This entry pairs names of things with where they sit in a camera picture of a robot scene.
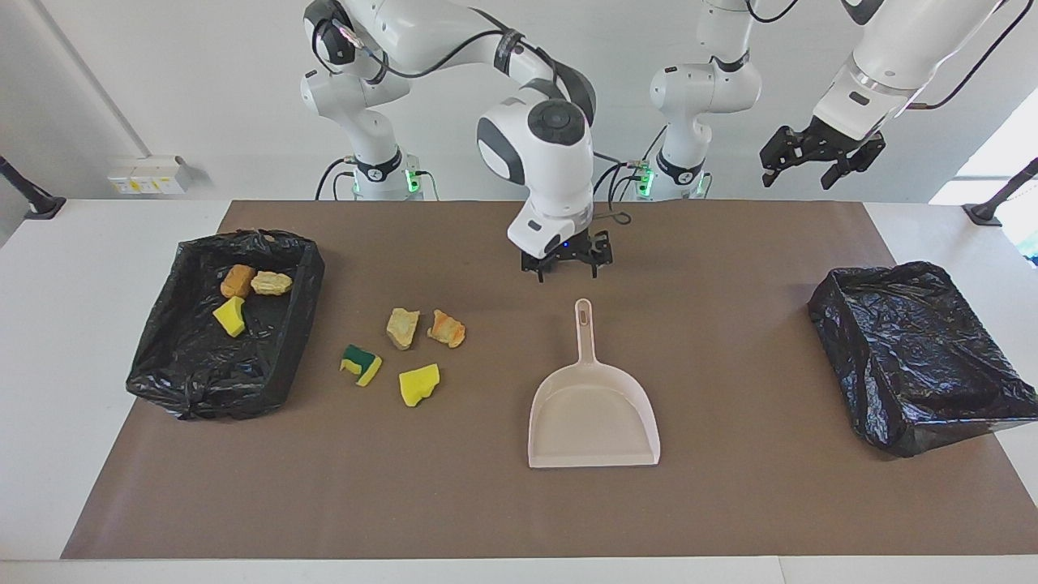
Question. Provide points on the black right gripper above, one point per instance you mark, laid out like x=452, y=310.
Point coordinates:
x=576, y=250

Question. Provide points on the bin with black trash bag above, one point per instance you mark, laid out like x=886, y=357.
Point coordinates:
x=916, y=357
x=203, y=373

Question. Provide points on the beige plastic dustpan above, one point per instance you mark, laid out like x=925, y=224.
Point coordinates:
x=592, y=422

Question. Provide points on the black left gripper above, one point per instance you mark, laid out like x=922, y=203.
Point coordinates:
x=831, y=142

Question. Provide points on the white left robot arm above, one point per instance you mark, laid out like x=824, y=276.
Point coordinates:
x=705, y=85

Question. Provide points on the white wall socket box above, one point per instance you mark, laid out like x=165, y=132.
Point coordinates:
x=150, y=174

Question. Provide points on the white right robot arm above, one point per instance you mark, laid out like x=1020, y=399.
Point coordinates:
x=551, y=162

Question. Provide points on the brown oval bread nugget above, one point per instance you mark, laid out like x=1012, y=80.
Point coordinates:
x=238, y=281

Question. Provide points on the orange striped bread piece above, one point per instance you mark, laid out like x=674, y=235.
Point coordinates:
x=446, y=330

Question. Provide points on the black pole stand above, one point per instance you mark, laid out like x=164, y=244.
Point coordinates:
x=45, y=207
x=985, y=215

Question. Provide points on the beige crumbly sponge chunk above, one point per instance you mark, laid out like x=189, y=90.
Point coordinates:
x=402, y=327

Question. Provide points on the large green and yellow sponge piece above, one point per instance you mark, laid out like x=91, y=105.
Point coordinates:
x=357, y=357

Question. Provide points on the pale striped croissant piece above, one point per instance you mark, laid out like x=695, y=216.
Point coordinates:
x=272, y=283

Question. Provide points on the small green and yellow sponge piece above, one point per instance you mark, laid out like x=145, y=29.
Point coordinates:
x=231, y=318

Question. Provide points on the brown table mat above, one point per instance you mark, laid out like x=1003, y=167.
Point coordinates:
x=730, y=503

